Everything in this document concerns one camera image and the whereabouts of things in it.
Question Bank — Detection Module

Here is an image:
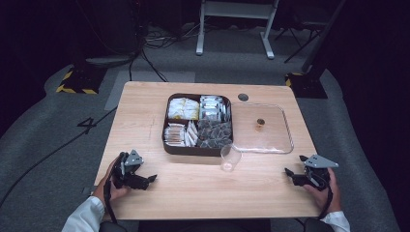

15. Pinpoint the pile of dark tea bags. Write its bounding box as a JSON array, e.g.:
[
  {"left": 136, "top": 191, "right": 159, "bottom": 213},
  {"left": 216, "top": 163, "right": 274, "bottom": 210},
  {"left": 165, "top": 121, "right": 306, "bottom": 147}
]
[{"left": 196, "top": 119, "right": 233, "bottom": 150}]

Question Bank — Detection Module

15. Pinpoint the black yellow striped stand base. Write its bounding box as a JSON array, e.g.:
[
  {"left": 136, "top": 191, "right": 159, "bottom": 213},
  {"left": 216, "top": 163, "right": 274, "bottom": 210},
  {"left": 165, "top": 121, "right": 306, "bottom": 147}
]
[
  {"left": 55, "top": 65, "right": 108, "bottom": 96},
  {"left": 284, "top": 71, "right": 329, "bottom": 100}
]

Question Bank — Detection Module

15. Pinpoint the long black floor cable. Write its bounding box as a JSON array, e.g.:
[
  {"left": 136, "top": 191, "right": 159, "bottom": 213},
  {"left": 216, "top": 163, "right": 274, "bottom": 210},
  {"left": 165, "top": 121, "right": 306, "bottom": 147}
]
[{"left": 0, "top": 106, "right": 118, "bottom": 208}]

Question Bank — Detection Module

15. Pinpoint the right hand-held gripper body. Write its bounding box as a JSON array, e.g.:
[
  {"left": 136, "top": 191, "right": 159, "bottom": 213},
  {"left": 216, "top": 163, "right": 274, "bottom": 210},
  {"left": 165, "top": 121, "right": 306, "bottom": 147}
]
[{"left": 303, "top": 154, "right": 340, "bottom": 191}]

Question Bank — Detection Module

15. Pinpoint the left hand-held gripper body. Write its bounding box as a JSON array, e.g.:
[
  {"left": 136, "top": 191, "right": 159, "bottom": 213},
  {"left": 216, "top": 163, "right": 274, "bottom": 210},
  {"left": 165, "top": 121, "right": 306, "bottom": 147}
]
[{"left": 111, "top": 149, "right": 145, "bottom": 189}]

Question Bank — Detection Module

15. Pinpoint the row of white stick packets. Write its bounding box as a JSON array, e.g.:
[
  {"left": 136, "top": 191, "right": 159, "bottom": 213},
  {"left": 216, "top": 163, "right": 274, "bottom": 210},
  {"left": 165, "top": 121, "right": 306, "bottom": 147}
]
[{"left": 163, "top": 120, "right": 200, "bottom": 148}]

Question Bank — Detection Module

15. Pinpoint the pile of silver packets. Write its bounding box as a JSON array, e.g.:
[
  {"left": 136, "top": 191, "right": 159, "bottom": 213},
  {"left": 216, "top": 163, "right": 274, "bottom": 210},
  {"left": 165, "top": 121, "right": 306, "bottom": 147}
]
[{"left": 198, "top": 95, "right": 231, "bottom": 123}]

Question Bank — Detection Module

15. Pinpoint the white metal desk frame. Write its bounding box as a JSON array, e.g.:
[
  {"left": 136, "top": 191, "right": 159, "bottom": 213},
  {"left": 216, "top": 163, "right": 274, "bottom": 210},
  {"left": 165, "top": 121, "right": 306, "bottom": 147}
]
[{"left": 195, "top": 0, "right": 280, "bottom": 60}]

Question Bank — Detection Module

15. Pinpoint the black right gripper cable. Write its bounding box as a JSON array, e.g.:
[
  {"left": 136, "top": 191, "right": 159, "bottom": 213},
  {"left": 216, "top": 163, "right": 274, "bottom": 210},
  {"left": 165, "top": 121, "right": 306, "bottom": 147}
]
[{"left": 316, "top": 185, "right": 335, "bottom": 220}]

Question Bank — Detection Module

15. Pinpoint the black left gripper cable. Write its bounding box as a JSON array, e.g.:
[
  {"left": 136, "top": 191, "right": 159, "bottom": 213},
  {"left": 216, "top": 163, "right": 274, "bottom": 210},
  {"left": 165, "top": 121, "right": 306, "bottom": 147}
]
[{"left": 102, "top": 153, "right": 128, "bottom": 224}]

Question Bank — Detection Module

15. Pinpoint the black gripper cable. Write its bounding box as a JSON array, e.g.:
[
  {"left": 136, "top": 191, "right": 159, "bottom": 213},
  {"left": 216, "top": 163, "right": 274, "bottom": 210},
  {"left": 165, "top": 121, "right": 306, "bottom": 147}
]
[
  {"left": 102, "top": 153, "right": 128, "bottom": 224},
  {"left": 316, "top": 185, "right": 335, "bottom": 220}
]

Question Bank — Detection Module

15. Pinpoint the person's left hand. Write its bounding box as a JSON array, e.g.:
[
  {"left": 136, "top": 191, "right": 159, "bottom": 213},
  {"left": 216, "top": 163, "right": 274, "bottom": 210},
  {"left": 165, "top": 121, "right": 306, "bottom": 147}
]
[{"left": 92, "top": 157, "right": 131, "bottom": 203}]

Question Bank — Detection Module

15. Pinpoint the clear glass cup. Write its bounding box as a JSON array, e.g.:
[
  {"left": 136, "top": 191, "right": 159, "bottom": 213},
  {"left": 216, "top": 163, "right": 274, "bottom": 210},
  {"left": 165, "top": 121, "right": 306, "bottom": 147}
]
[{"left": 220, "top": 143, "right": 243, "bottom": 173}]

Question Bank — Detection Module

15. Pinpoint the dark brown compartment box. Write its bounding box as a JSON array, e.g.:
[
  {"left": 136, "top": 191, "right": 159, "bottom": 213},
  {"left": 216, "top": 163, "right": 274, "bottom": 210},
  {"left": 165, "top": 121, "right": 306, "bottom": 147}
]
[{"left": 161, "top": 93, "right": 234, "bottom": 158}]

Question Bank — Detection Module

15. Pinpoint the clear plastic lid brown knob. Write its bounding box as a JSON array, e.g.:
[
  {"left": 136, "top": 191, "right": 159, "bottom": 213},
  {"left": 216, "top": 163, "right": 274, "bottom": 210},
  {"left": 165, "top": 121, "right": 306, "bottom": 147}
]
[{"left": 229, "top": 102, "right": 295, "bottom": 155}]

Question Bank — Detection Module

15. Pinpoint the bundle of black floor cables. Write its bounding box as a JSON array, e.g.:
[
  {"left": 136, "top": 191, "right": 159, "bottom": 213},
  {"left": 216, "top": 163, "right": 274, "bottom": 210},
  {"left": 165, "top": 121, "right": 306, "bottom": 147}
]
[{"left": 128, "top": 18, "right": 207, "bottom": 83}]

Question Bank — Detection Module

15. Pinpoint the person's right hand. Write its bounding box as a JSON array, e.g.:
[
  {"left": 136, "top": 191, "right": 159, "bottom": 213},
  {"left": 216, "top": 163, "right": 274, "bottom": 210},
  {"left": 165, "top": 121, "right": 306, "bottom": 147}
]
[{"left": 303, "top": 167, "right": 343, "bottom": 214}]

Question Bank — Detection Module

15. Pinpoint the pile of yellow white packets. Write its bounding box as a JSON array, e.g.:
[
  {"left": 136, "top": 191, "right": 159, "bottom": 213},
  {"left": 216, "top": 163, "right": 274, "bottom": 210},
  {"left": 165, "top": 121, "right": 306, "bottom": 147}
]
[{"left": 167, "top": 97, "right": 200, "bottom": 121}]

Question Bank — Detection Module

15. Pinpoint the black tripod stand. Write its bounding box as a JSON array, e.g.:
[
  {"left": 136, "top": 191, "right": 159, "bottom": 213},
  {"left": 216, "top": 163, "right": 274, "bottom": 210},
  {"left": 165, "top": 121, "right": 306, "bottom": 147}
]
[{"left": 274, "top": 13, "right": 327, "bottom": 65}]

